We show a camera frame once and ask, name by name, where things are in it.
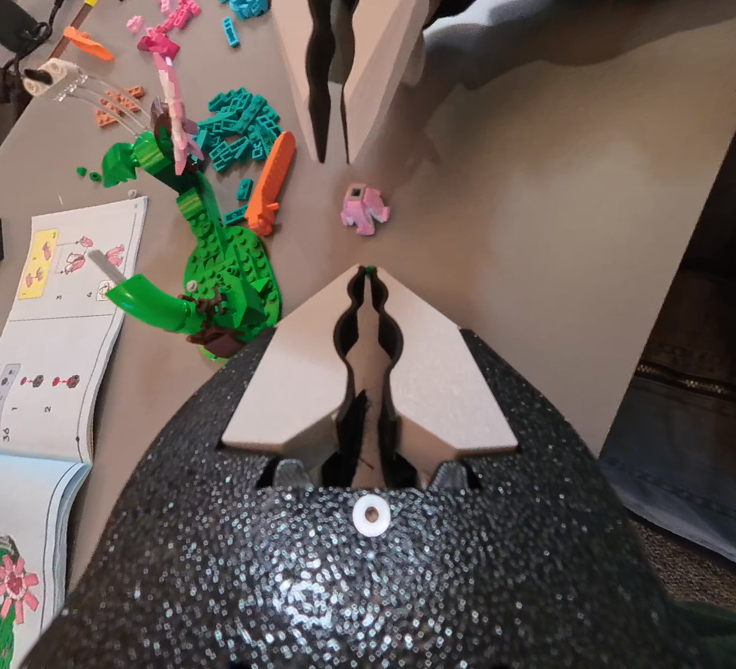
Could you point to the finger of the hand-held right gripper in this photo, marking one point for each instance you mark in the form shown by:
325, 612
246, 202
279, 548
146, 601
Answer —
290, 19
391, 14

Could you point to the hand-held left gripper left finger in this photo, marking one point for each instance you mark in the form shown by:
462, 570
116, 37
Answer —
293, 387

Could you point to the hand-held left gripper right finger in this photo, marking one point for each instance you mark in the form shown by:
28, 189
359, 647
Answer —
448, 393

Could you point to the pink lego flower piece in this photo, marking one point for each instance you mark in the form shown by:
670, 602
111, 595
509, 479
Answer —
362, 209

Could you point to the teal lego plate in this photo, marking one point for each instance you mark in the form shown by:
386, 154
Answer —
244, 189
230, 31
236, 215

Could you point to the pile of teal lego pieces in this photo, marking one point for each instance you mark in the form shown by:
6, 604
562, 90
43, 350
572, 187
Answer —
241, 129

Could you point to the pile of pink lego pieces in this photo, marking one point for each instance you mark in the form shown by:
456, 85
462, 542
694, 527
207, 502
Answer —
169, 8

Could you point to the green lego plant model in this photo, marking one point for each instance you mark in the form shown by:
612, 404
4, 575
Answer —
230, 266

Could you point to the pink lego flower stalk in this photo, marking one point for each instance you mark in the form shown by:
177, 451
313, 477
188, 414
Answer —
172, 100

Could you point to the orange lego brick separator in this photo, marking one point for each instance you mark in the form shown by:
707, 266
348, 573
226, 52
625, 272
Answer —
271, 180
89, 43

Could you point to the pile of brown lego pieces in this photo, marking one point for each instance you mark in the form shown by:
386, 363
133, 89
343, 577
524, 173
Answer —
121, 106

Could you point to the lego instruction booklet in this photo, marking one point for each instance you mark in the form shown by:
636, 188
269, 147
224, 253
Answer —
57, 335

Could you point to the white lego block clear stems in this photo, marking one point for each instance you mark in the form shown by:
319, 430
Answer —
52, 74

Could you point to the person's blue jeans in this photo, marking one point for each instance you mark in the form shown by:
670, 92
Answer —
673, 450

